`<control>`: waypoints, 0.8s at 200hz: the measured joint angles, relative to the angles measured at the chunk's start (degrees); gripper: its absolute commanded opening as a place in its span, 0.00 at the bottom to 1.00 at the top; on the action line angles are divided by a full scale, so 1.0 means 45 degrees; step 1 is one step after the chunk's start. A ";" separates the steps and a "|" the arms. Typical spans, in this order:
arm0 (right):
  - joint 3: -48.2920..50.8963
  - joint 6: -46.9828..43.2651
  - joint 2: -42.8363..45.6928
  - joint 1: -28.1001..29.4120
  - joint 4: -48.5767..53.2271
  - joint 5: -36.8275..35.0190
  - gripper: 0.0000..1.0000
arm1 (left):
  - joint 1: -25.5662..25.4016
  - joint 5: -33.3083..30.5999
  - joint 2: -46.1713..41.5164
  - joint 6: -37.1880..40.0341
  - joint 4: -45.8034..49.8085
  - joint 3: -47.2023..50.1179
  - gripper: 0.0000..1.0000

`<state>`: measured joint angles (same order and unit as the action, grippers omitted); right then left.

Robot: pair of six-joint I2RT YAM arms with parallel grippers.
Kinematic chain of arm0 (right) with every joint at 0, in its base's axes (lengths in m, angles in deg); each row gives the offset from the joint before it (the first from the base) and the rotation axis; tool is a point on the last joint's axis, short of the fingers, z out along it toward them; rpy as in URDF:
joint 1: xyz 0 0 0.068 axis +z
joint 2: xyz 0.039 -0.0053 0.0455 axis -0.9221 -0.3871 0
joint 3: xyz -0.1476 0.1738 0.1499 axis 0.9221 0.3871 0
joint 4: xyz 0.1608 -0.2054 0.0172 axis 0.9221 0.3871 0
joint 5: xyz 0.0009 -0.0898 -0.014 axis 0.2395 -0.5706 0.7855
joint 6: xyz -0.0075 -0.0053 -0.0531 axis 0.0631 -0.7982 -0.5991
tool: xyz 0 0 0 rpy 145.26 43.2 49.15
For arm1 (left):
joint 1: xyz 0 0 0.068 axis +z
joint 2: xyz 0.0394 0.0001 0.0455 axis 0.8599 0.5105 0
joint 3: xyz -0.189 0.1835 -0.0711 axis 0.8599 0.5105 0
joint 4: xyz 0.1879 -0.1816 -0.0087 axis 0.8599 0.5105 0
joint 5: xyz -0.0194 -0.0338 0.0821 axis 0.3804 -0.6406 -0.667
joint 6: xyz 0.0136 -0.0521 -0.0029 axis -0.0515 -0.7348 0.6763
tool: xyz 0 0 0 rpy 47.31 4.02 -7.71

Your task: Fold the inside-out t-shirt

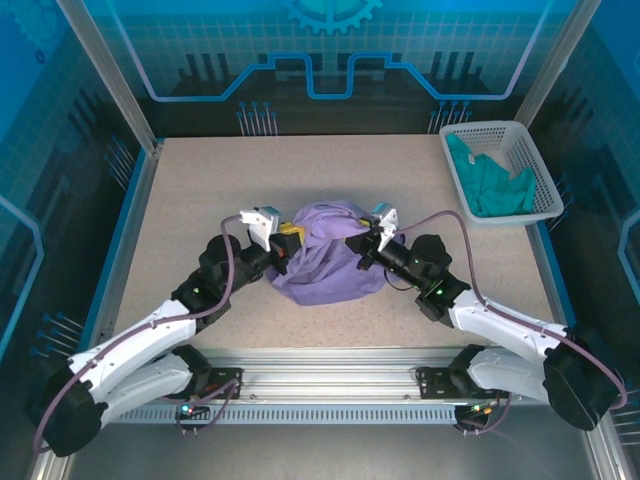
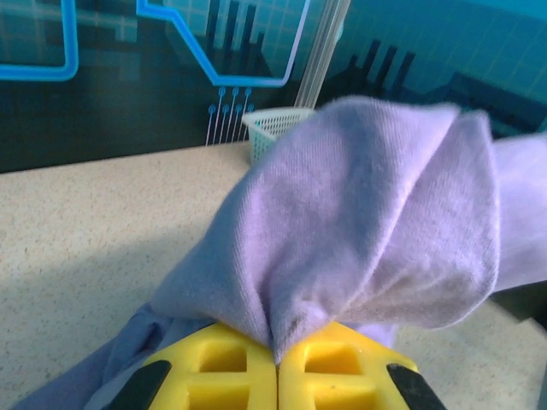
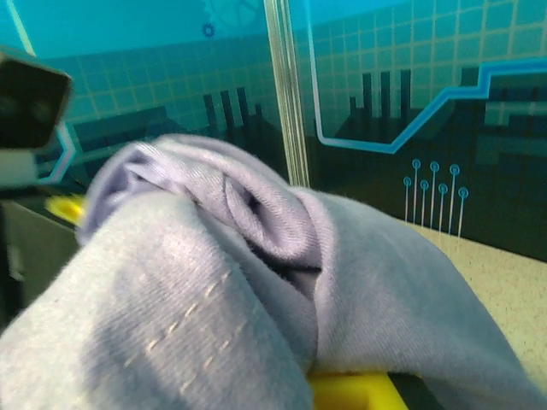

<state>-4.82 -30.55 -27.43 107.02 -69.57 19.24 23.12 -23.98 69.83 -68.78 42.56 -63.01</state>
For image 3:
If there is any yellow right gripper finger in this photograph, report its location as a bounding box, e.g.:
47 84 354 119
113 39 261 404
307 370 432 410

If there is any purple t-shirt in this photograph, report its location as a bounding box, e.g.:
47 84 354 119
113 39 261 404
0 132 547 410

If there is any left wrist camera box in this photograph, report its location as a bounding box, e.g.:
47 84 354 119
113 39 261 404
0 44 74 190

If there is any aluminium frame post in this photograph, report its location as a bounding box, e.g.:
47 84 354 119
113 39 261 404
262 0 311 188

